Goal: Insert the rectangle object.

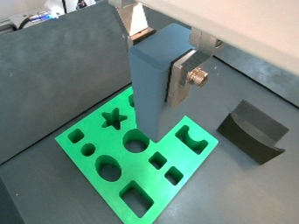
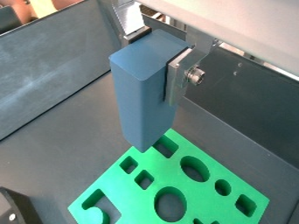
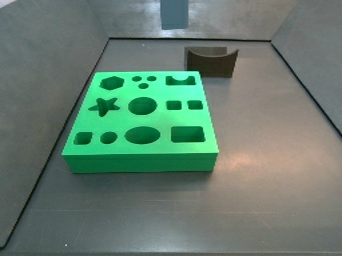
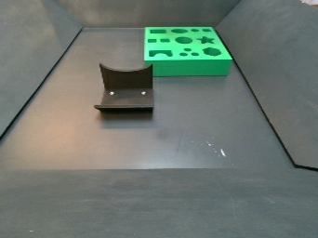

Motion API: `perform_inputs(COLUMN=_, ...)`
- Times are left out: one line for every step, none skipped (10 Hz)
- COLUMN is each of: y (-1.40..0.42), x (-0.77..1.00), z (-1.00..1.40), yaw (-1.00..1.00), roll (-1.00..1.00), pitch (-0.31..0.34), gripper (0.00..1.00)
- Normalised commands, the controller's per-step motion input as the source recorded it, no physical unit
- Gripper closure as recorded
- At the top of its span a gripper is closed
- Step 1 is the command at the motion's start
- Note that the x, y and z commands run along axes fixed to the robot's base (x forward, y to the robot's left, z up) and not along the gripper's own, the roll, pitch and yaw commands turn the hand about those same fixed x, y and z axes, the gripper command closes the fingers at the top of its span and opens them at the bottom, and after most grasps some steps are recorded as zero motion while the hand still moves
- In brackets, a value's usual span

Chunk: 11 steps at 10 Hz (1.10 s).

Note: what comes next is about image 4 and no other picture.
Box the green shape sorter box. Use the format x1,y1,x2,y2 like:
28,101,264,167
144,26,232,76

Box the black curved holder bracket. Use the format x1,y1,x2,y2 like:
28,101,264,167
95,64,153,112

